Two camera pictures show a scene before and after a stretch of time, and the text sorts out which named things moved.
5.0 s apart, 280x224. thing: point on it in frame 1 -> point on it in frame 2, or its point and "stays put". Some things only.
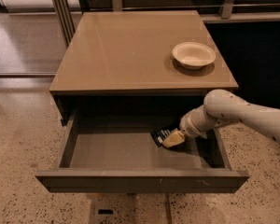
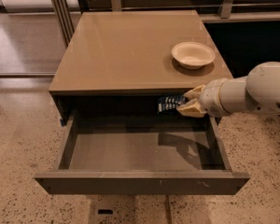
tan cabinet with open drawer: [147, 66] stays put
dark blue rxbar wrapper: [160, 135] -> [170, 103]
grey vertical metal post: [63, 11] stays put
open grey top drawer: [115, 153] stays put
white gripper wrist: [188, 125] -> [210, 98]
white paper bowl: [193, 55] stays put
